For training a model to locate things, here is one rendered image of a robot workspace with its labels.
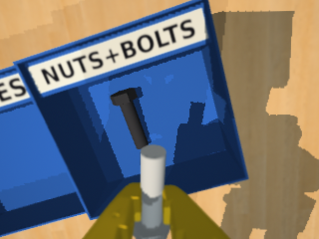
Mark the black hex-head bolt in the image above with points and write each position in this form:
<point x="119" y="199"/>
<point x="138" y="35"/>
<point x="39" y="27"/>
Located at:
<point x="124" y="99"/>

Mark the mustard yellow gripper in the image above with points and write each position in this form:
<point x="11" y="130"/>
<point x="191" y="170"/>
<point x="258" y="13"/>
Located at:
<point x="185" y="217"/>

